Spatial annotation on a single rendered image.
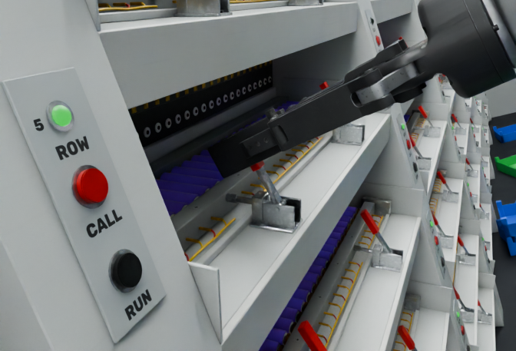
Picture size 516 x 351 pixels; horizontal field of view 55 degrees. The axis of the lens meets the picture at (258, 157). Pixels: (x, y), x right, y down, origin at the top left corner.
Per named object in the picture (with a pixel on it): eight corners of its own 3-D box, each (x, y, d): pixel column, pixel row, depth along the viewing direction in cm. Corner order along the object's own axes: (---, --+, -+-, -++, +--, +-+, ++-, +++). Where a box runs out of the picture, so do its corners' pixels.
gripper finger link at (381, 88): (444, 70, 33) (445, 80, 29) (375, 104, 36) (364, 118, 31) (429, 38, 33) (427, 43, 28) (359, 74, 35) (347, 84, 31)
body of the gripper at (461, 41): (526, 86, 29) (381, 147, 33) (517, 65, 36) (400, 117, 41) (470, -32, 28) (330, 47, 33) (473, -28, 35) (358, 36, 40)
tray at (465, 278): (477, 248, 153) (482, 207, 149) (474, 385, 100) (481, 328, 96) (409, 237, 161) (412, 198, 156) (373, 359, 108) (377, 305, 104)
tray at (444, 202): (461, 193, 150) (467, 150, 145) (450, 304, 97) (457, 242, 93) (393, 184, 158) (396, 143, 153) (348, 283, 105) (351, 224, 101)
